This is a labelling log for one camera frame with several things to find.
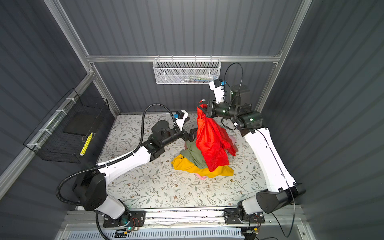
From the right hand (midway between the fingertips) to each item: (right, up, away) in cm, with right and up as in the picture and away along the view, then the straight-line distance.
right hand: (199, 106), depth 63 cm
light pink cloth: (+2, -38, +24) cm, 45 cm away
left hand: (-2, -6, +12) cm, 14 cm away
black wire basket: (-66, -12, +9) cm, 68 cm away
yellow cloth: (-9, -30, +24) cm, 40 cm away
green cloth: (-3, -24, +25) cm, 35 cm away
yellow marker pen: (-53, -17, +7) cm, 56 cm away
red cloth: (+7, -15, +10) cm, 19 cm away
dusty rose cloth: (+24, -17, +37) cm, 47 cm away
